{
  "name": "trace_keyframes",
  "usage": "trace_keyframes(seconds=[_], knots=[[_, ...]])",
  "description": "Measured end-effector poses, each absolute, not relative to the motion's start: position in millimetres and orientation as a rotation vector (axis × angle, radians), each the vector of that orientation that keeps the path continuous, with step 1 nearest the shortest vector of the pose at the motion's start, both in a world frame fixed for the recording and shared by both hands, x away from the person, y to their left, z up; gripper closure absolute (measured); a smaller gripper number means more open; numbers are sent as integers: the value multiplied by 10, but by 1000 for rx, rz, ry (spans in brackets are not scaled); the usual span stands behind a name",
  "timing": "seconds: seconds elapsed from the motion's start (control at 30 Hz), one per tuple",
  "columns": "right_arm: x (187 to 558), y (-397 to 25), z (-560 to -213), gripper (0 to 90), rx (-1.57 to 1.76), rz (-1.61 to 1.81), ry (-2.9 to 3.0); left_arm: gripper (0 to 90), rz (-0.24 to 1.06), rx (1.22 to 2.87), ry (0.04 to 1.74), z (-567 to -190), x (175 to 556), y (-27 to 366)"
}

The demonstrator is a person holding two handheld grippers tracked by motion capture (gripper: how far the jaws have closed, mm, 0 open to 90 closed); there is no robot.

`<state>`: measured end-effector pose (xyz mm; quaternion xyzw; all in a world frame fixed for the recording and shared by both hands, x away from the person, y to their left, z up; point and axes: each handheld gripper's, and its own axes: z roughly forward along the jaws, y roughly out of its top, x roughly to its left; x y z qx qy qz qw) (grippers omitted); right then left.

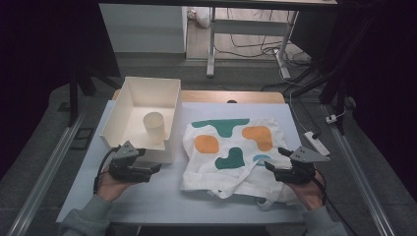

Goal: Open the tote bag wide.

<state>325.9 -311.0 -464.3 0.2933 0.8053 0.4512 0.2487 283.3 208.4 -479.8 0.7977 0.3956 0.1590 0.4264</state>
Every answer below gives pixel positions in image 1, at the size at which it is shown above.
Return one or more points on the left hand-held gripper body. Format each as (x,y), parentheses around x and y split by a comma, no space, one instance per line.
(123,170)

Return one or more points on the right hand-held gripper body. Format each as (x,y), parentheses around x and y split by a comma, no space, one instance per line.
(300,172)

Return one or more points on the white tote bag coloured patches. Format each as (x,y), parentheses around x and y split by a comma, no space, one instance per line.
(229,178)

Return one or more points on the white plastic box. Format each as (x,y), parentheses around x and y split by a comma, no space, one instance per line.
(144,95)

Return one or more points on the person's right hand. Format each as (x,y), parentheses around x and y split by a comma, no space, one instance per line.
(309,193)

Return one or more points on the person's left hand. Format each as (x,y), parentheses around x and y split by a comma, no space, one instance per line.
(109,190)

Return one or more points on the white cup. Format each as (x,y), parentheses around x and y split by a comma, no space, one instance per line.
(154,125)

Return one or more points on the white power strip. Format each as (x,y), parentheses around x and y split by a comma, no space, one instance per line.
(316,143)

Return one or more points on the black floor plate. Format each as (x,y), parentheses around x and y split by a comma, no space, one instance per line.
(82,138)

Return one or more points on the white plug adapter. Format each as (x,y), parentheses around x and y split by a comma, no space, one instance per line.
(331,119)

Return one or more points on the black tripod stand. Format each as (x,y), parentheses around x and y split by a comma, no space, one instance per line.
(74,95)
(334,82)

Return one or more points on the white cabinet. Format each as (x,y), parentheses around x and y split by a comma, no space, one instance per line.
(144,28)

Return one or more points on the white plastic bag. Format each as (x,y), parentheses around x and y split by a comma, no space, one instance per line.
(199,16)

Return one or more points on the aluminium rail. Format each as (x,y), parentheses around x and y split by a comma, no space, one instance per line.
(360,183)
(46,170)

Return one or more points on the white desk frame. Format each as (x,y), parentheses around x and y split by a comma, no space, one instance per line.
(249,27)

